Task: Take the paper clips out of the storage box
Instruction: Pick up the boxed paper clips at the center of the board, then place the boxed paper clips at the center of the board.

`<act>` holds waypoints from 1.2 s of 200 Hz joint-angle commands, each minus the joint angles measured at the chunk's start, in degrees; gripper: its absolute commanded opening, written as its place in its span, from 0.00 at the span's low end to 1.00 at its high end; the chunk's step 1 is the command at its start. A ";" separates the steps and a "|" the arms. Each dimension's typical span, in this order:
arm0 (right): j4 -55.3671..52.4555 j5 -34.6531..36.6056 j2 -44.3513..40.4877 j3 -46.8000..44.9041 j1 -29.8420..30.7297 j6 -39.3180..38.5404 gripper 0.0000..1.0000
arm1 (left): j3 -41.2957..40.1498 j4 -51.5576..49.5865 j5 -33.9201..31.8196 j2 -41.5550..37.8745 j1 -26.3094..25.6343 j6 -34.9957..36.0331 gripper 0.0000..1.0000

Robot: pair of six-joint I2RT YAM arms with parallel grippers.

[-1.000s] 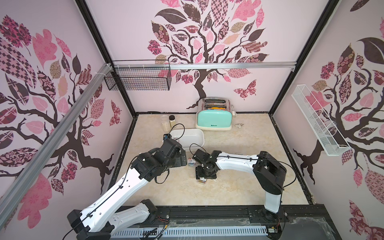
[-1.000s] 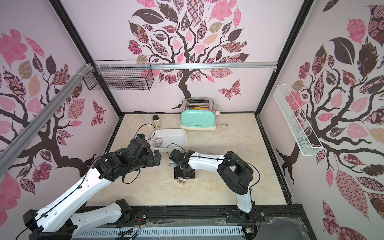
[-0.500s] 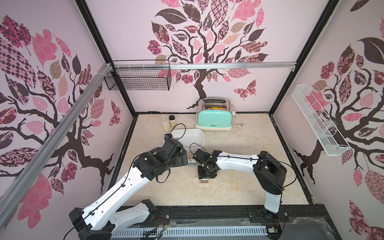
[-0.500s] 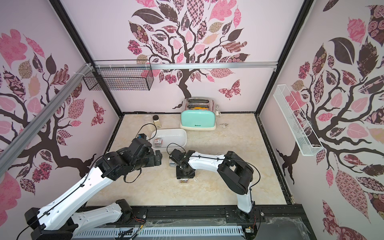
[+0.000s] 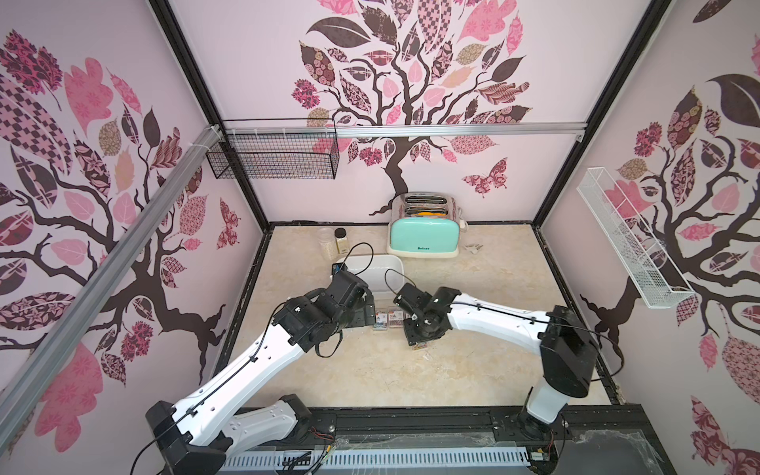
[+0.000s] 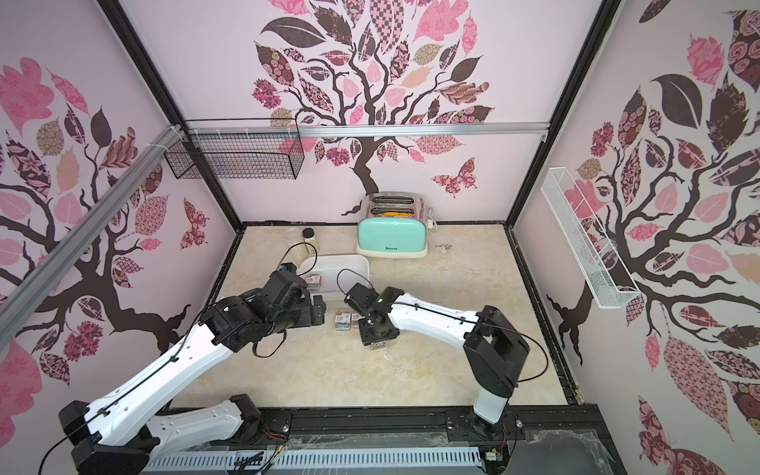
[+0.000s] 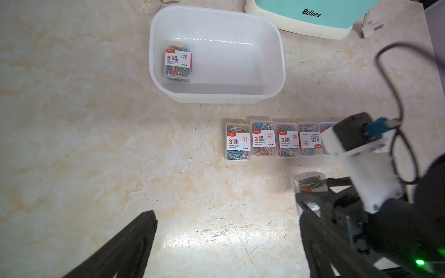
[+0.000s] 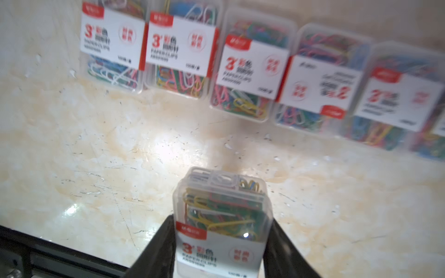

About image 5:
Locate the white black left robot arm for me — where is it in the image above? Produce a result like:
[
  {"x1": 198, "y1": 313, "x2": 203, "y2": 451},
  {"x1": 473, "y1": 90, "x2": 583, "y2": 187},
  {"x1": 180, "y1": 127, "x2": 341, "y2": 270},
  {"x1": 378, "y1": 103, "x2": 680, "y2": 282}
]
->
[{"x1": 146, "y1": 268, "x2": 373, "y2": 474}]

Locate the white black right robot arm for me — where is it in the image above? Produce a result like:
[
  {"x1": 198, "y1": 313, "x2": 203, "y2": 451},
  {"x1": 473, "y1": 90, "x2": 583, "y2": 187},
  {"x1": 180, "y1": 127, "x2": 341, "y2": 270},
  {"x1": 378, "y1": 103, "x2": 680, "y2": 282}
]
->
[{"x1": 394, "y1": 283, "x2": 602, "y2": 441}]

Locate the white plastic storage box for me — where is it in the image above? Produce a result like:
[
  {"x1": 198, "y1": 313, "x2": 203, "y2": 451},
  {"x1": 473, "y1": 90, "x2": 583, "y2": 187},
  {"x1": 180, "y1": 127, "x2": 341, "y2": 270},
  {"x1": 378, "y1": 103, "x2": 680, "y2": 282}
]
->
[{"x1": 346, "y1": 255, "x2": 406, "y2": 300}]

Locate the clear plastic jar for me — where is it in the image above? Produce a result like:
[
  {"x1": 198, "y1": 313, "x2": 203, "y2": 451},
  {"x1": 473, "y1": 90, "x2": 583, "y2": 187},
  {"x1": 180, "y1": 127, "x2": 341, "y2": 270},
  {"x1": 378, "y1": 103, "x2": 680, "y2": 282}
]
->
[{"x1": 318, "y1": 228, "x2": 338, "y2": 262}]

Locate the black-lidded spice jar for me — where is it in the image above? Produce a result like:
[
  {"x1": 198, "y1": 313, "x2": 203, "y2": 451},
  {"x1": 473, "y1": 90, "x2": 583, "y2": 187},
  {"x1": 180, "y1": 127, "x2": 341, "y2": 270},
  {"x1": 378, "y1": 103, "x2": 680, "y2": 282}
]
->
[{"x1": 334, "y1": 228, "x2": 350, "y2": 255}]

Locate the white toaster power plug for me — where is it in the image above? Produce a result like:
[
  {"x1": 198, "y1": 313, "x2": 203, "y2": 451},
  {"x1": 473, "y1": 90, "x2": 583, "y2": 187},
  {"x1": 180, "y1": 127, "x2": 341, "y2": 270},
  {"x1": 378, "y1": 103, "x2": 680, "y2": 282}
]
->
[{"x1": 464, "y1": 243, "x2": 483, "y2": 255}]

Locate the mint green toaster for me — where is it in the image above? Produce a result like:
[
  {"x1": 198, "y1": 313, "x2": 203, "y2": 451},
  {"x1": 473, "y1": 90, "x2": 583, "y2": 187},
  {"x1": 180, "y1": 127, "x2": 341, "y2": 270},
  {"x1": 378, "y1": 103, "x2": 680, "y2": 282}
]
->
[{"x1": 387, "y1": 192, "x2": 467, "y2": 259}]

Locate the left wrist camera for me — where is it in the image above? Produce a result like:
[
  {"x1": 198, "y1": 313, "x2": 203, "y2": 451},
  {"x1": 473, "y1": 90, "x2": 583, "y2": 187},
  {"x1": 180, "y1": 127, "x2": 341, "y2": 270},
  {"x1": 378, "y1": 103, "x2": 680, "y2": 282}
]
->
[{"x1": 331, "y1": 262, "x2": 348, "y2": 280}]

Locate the white slotted cable duct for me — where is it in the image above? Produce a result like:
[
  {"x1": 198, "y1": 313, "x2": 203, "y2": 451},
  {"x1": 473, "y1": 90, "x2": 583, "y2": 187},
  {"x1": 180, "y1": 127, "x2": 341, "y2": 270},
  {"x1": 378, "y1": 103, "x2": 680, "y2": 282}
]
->
[{"x1": 221, "y1": 446, "x2": 530, "y2": 473}]

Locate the black wire wall basket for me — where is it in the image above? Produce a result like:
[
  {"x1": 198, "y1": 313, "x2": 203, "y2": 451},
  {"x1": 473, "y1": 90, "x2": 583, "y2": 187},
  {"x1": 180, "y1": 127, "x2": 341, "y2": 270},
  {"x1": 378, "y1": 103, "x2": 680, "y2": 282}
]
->
[{"x1": 206, "y1": 118, "x2": 340, "y2": 180}]

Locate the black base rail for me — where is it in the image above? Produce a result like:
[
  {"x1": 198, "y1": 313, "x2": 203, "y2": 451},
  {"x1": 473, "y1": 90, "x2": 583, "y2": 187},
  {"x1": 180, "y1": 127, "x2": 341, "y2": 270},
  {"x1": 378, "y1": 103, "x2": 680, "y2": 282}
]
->
[{"x1": 216, "y1": 405, "x2": 674, "y2": 474}]

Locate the white wire wall basket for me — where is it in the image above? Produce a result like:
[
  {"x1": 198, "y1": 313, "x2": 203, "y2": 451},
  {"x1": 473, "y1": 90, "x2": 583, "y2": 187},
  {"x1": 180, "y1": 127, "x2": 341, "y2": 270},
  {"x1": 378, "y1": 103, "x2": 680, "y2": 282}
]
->
[{"x1": 577, "y1": 167, "x2": 696, "y2": 310}]

